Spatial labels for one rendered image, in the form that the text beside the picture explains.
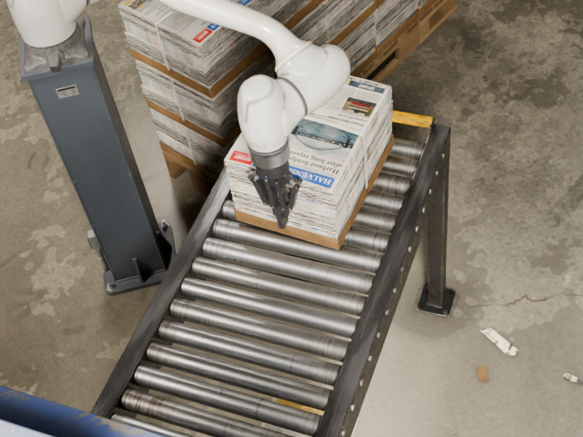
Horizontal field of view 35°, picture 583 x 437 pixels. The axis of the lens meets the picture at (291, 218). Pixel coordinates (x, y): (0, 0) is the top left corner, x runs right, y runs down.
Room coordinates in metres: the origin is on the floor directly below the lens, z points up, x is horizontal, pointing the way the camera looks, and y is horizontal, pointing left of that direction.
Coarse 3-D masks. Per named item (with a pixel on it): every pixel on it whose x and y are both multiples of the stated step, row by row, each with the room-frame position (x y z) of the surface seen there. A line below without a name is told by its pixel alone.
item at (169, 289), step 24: (216, 192) 1.65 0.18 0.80; (216, 216) 1.57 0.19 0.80; (192, 240) 1.50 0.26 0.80; (192, 264) 1.43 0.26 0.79; (168, 288) 1.37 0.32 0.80; (168, 312) 1.31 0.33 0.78; (144, 336) 1.24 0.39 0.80; (120, 360) 1.18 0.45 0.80; (144, 360) 1.19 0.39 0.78; (120, 384) 1.12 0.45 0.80; (96, 408) 1.07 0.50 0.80; (120, 408) 1.07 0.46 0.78
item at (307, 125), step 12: (324, 120) 1.62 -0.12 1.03; (336, 120) 1.61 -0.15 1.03; (312, 132) 1.58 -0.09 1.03; (324, 132) 1.57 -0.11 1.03; (336, 132) 1.57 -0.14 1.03; (348, 132) 1.56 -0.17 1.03; (360, 144) 1.53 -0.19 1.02; (360, 156) 1.52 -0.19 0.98; (360, 168) 1.52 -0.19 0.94; (360, 180) 1.53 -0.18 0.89
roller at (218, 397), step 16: (144, 368) 1.15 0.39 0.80; (144, 384) 1.12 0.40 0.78; (160, 384) 1.11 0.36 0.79; (176, 384) 1.09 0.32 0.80; (192, 384) 1.09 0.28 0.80; (208, 384) 1.08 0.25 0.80; (192, 400) 1.06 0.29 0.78; (208, 400) 1.05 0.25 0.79; (224, 400) 1.04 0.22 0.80; (240, 400) 1.03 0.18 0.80; (256, 400) 1.02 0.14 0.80; (256, 416) 0.99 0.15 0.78; (272, 416) 0.98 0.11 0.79; (288, 416) 0.97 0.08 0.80; (304, 416) 0.96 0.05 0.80; (320, 416) 0.96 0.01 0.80; (304, 432) 0.93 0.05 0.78
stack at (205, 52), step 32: (128, 0) 2.52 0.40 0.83; (256, 0) 2.41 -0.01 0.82; (288, 0) 2.52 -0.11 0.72; (352, 0) 2.73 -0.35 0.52; (416, 0) 3.01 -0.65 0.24; (128, 32) 2.50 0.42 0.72; (160, 32) 2.37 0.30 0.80; (192, 32) 2.30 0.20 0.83; (224, 32) 2.31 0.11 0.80; (320, 32) 2.60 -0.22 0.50; (352, 32) 2.73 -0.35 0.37; (384, 32) 2.87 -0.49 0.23; (416, 32) 3.01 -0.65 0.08; (192, 64) 2.28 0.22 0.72; (224, 64) 2.29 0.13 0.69; (256, 64) 2.38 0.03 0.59; (352, 64) 2.72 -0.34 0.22; (160, 96) 2.43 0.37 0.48; (192, 96) 2.31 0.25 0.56; (224, 96) 2.27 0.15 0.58; (160, 128) 2.49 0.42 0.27; (224, 128) 2.25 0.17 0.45
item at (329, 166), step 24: (240, 144) 1.58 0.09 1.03; (312, 144) 1.54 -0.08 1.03; (336, 144) 1.53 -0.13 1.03; (240, 168) 1.51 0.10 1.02; (312, 168) 1.46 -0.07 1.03; (336, 168) 1.45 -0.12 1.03; (240, 192) 1.53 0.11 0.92; (288, 192) 1.45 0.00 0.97; (312, 192) 1.41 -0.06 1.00; (336, 192) 1.40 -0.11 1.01; (360, 192) 1.52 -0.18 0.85; (264, 216) 1.50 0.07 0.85; (288, 216) 1.46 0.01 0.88; (312, 216) 1.43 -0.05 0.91; (336, 216) 1.40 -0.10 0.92
